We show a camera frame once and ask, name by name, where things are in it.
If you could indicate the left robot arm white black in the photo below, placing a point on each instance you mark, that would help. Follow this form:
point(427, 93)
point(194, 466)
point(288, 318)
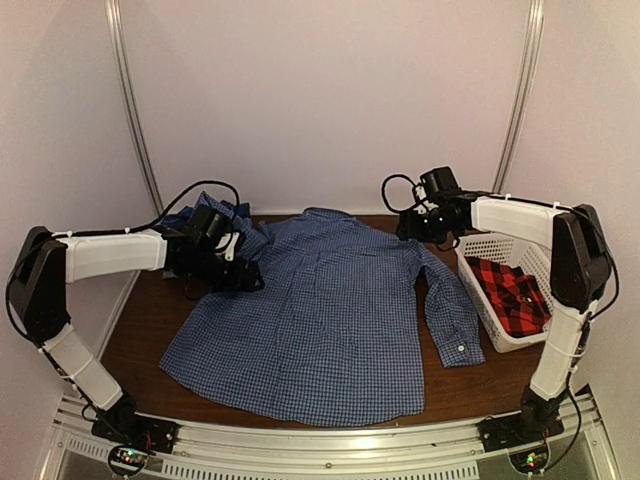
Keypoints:
point(36, 294)

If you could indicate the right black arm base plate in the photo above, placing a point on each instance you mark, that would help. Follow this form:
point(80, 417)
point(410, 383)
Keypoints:
point(497, 433)

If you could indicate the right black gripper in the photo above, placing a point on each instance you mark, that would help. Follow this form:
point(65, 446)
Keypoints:
point(410, 229)

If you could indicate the dark blue plaid folded shirt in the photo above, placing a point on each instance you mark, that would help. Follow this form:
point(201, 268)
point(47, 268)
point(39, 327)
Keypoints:
point(180, 219)

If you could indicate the white plastic basket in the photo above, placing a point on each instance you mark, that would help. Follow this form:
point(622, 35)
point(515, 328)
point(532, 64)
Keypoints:
point(515, 253)

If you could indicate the front aluminium rail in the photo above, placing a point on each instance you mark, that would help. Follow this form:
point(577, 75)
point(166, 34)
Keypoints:
point(449, 450)

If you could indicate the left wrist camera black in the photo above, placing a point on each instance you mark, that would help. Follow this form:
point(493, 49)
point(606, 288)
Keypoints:
point(207, 227)

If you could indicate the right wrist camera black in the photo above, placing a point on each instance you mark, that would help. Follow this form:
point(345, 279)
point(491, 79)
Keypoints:
point(439, 182)

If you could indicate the circuit board with leds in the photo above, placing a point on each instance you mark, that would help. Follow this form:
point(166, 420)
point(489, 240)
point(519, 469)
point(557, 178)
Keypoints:
point(126, 460)
point(529, 461)

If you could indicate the red black plaid shirt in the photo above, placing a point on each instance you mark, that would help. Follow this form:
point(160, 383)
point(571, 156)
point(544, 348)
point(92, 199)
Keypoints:
point(515, 297)

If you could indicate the aluminium frame post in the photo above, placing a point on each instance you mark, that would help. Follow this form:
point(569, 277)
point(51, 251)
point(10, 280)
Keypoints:
point(132, 115)
point(527, 70)

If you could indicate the right aluminium frame post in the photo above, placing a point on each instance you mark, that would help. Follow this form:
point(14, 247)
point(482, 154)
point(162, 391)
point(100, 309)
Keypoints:
point(527, 70)

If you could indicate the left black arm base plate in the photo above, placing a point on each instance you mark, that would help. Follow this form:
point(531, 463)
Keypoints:
point(142, 432)

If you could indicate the left aluminium frame post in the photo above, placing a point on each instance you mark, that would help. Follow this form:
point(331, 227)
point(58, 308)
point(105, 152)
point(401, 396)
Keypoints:
point(132, 115)

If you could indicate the right circuit board with leds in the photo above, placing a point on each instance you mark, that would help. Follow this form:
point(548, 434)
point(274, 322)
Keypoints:
point(529, 461)

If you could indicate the blue small-check long sleeve shirt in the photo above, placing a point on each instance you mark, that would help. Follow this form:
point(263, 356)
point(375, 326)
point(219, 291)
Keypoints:
point(332, 338)

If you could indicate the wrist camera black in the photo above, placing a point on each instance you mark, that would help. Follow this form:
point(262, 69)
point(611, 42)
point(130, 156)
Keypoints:
point(439, 182)
point(207, 227)

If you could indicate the left circuit board with leds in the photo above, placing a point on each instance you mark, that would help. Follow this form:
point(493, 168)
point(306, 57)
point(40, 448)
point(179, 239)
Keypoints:
point(126, 460)

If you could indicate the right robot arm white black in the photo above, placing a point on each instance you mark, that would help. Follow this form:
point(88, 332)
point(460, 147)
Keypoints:
point(581, 265)

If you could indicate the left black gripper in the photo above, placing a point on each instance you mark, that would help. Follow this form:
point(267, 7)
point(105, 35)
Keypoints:
point(235, 283)

